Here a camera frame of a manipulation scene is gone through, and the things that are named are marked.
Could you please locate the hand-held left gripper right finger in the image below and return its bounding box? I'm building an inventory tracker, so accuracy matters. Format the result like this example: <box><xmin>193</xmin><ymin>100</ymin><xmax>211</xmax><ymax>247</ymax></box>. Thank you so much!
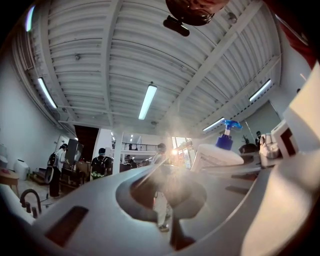
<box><xmin>161</xmin><ymin>164</ymin><xmax>274</xmax><ymax>256</ymax></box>

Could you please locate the black mezzanine railing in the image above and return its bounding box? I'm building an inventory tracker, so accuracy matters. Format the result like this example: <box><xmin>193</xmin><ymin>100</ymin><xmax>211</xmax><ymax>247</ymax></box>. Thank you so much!
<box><xmin>111</xmin><ymin>141</ymin><xmax>159</xmax><ymax>152</ymax></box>

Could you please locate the dark mirror panel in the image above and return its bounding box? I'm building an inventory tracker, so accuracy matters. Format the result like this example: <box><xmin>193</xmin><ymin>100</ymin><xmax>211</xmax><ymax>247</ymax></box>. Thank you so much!
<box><xmin>64</xmin><ymin>138</ymin><xmax>85</xmax><ymax>166</ymax></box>

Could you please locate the black table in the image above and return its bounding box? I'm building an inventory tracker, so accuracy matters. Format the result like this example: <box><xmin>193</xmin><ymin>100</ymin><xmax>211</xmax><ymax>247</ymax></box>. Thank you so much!
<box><xmin>60</xmin><ymin>166</ymin><xmax>86</xmax><ymax>188</ymax></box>

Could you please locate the person's orange shirt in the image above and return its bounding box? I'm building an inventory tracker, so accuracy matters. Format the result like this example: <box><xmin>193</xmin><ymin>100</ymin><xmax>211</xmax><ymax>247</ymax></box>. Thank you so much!
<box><xmin>263</xmin><ymin>0</ymin><xmax>320</xmax><ymax>70</ymax></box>

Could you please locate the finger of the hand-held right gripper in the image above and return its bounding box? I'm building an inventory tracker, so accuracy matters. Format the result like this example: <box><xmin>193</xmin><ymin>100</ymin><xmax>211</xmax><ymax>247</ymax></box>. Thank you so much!
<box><xmin>191</xmin><ymin>144</ymin><xmax>263</xmax><ymax>181</ymax></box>

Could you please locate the black arched faucet spout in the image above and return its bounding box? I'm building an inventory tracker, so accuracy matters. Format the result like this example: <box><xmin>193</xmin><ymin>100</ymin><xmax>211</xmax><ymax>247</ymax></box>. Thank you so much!
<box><xmin>19</xmin><ymin>188</ymin><xmax>42</xmax><ymax>216</ymax></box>

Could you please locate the white spray bottle blue nozzle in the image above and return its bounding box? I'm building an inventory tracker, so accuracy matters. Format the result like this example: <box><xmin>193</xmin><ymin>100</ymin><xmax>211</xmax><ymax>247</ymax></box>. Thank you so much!
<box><xmin>197</xmin><ymin>119</ymin><xmax>245</xmax><ymax>166</ymax></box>

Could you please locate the fluorescent ceiling light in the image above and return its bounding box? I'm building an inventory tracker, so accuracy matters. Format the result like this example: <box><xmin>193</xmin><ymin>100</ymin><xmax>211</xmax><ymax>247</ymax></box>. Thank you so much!
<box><xmin>202</xmin><ymin>116</ymin><xmax>226</xmax><ymax>132</ymax></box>
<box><xmin>248</xmin><ymin>78</ymin><xmax>273</xmax><ymax>103</ymax></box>
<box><xmin>24</xmin><ymin>4</ymin><xmax>36</xmax><ymax>33</ymax></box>
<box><xmin>138</xmin><ymin>83</ymin><xmax>158</xmax><ymax>121</ymax></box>
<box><xmin>37</xmin><ymin>76</ymin><xmax>59</xmax><ymax>110</ymax></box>

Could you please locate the green black backpack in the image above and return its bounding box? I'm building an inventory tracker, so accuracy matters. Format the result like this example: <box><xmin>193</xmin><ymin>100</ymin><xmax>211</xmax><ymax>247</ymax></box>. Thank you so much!
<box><xmin>91</xmin><ymin>156</ymin><xmax>109</xmax><ymax>180</ymax></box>

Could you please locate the person's head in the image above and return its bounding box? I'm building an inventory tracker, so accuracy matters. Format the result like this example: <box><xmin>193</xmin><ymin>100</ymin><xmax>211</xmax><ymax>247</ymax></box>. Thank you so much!
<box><xmin>164</xmin><ymin>0</ymin><xmax>227</xmax><ymax>27</ymax></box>

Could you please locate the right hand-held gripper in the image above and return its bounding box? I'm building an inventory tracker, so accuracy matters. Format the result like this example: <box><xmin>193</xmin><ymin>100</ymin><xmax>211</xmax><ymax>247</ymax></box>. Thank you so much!
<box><xmin>258</xmin><ymin>62</ymin><xmax>320</xmax><ymax>169</ymax></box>

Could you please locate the black head-mounted camera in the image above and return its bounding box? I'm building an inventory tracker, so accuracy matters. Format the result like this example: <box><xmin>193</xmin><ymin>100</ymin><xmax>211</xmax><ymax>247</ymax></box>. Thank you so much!
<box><xmin>162</xmin><ymin>14</ymin><xmax>191</xmax><ymax>38</ymax></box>

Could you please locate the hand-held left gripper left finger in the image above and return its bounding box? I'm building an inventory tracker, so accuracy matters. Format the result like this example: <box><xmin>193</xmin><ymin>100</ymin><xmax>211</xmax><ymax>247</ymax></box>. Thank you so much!
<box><xmin>31</xmin><ymin>164</ymin><xmax>174</xmax><ymax>256</ymax></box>

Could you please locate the dark potted plant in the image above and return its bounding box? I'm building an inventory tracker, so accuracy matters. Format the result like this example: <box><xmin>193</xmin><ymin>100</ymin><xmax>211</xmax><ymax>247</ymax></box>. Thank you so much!
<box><xmin>238</xmin><ymin>134</ymin><xmax>259</xmax><ymax>155</ymax></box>

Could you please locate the wooden low table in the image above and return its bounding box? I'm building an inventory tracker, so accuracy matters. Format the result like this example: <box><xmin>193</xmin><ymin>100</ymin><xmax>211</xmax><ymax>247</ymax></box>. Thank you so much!
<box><xmin>0</xmin><ymin>169</ymin><xmax>20</xmax><ymax>197</ymax></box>

